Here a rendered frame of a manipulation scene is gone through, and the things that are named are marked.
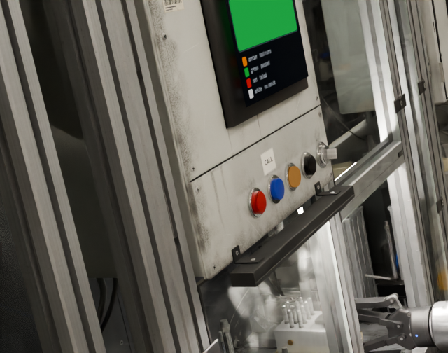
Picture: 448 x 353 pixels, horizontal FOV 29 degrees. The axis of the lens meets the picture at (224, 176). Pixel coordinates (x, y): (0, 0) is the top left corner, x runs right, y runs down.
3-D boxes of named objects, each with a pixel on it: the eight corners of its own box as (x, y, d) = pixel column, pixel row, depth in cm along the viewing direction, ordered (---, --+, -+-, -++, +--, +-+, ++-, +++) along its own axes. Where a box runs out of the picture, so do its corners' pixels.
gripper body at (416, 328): (446, 338, 166) (400, 340, 170) (436, 296, 164) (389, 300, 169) (436, 356, 159) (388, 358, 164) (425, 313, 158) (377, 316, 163)
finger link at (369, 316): (401, 330, 163) (402, 323, 163) (344, 319, 168) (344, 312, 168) (407, 321, 167) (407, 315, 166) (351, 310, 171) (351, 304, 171)
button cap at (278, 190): (277, 202, 119) (274, 181, 119) (266, 203, 120) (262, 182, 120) (286, 195, 122) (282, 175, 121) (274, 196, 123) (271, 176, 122)
